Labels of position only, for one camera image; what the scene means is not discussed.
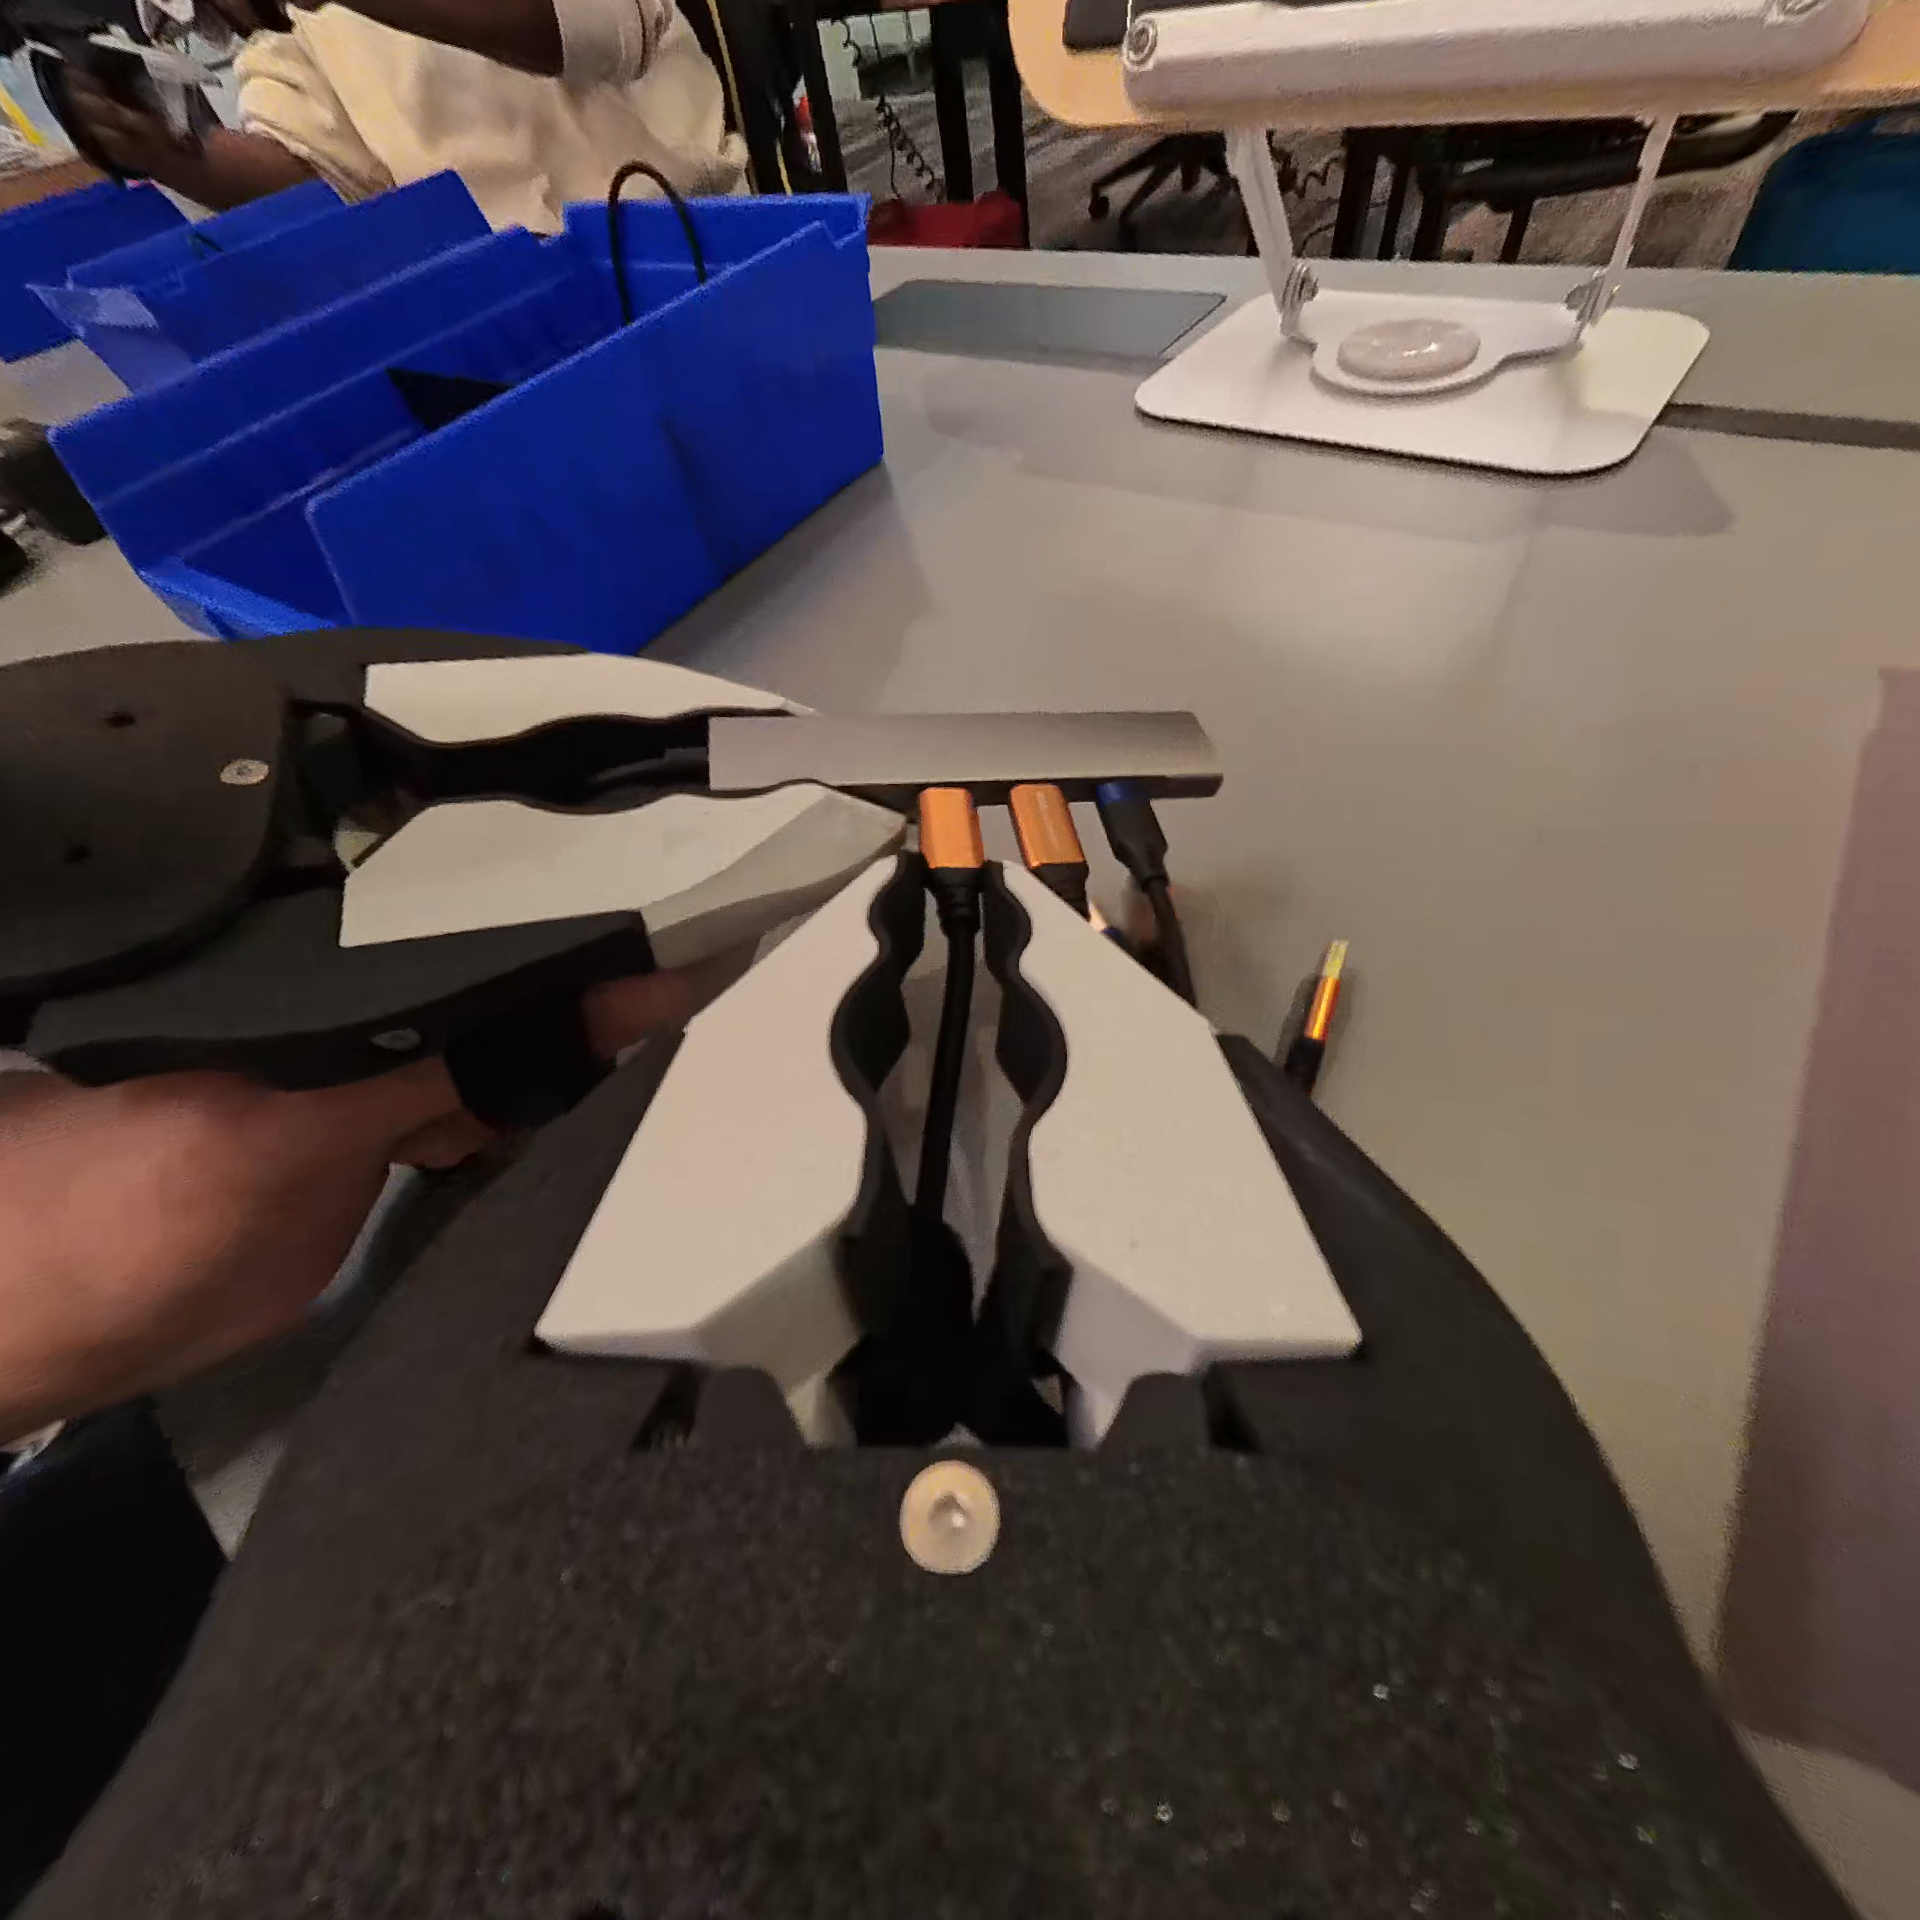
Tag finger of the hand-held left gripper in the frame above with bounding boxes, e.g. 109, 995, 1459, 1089
362, 656, 805, 785
338, 780, 914, 971

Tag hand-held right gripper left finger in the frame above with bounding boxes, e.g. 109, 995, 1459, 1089
531, 852, 931, 1373

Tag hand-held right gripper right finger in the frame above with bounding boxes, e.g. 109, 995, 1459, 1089
983, 858, 1365, 1427

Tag blue plastic bin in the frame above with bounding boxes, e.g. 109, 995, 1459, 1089
53, 193, 889, 664
0, 180, 193, 366
29, 169, 496, 385

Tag black cable with orange plugs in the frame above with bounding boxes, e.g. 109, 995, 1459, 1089
1095, 780, 1201, 1009

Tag grey usb hub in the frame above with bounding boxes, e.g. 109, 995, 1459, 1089
704, 710, 1224, 801

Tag person's left hand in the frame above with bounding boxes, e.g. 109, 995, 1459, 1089
0, 966, 706, 1433

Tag black bin divider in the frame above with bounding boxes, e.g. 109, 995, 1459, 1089
386, 364, 510, 435

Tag person's dark trousers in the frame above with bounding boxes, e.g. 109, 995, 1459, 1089
0, 1402, 226, 1920

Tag white laptop stand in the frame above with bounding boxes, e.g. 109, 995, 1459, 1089
1122, 0, 1877, 482

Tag blue storage box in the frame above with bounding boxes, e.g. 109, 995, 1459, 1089
1725, 117, 1920, 275

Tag dark desk cable cover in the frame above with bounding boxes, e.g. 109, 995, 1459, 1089
871, 276, 1230, 366

